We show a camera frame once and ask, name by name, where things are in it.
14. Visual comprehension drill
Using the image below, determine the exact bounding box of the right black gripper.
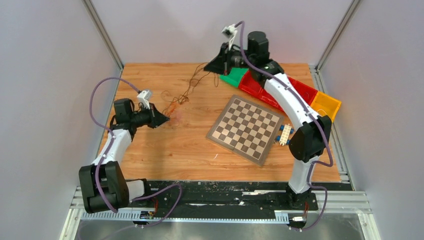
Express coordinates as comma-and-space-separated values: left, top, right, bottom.
204, 41, 256, 76

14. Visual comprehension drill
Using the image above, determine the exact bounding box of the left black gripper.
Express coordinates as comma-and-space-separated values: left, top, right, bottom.
129, 103, 170, 129

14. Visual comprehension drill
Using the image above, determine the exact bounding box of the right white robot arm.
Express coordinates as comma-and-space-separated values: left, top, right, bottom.
204, 27, 332, 209

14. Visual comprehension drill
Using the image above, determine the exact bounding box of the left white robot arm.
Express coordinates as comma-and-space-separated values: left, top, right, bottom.
78, 98, 170, 214

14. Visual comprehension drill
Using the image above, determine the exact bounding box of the green plastic bin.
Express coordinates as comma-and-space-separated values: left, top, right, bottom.
219, 67, 248, 88

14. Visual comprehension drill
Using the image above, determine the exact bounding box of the red bin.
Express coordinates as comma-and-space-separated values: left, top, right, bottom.
288, 76, 318, 105
238, 70, 264, 99
259, 89, 283, 111

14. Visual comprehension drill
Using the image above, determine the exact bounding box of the red bin middle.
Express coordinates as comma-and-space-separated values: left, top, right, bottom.
259, 89, 283, 111

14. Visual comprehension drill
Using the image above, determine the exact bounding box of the wooden chessboard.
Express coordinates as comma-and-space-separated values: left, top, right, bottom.
206, 94, 284, 166

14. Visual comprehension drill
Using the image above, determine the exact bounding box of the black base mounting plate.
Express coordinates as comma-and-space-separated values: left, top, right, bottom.
119, 179, 354, 221

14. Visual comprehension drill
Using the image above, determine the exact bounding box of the white blue toy block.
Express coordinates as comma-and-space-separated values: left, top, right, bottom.
275, 124, 294, 146

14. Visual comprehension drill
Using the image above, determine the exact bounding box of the yellow plastic bin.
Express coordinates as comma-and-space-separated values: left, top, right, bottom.
310, 91, 342, 122

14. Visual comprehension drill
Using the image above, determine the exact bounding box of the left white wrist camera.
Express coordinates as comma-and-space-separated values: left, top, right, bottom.
136, 89, 152, 110

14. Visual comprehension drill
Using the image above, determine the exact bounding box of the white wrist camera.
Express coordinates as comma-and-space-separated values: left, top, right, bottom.
221, 24, 238, 50
136, 89, 152, 110

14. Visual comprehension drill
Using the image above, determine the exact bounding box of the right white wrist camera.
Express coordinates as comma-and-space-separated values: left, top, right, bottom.
221, 24, 238, 50

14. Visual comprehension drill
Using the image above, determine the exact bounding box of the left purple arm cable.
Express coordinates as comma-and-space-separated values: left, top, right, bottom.
89, 77, 184, 229

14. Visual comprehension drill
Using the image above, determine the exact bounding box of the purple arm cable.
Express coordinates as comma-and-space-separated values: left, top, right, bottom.
89, 77, 184, 229
234, 20, 334, 232

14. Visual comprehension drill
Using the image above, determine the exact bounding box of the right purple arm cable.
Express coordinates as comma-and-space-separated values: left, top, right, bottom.
234, 20, 334, 232

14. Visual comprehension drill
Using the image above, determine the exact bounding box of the aluminium frame rail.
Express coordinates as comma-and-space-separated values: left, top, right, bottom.
59, 187, 380, 240

